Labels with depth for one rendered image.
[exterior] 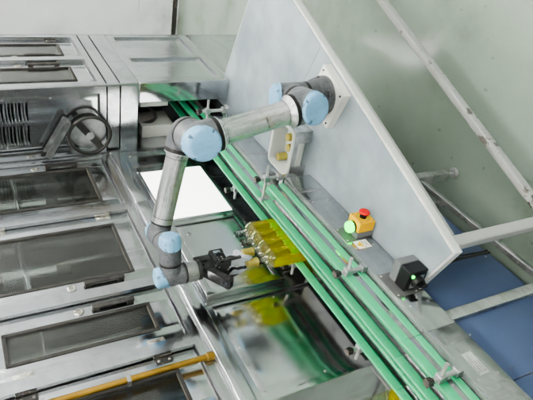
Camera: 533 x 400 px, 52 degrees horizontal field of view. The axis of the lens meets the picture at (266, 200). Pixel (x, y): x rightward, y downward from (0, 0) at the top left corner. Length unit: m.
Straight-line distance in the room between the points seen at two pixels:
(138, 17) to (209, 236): 3.65
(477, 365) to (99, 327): 1.22
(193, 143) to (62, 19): 3.93
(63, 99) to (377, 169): 1.53
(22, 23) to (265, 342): 4.16
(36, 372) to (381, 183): 1.29
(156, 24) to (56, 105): 3.11
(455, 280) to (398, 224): 0.29
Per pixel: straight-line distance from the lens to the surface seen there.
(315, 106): 1.90
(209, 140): 1.73
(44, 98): 2.76
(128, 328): 2.01
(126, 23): 5.68
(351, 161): 2.10
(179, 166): 1.90
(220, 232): 2.37
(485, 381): 1.72
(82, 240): 2.37
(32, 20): 5.51
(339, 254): 1.96
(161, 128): 3.09
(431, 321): 1.80
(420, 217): 1.86
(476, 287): 2.06
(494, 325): 1.94
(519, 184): 2.29
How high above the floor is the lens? 2.01
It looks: 28 degrees down
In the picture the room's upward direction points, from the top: 99 degrees counter-clockwise
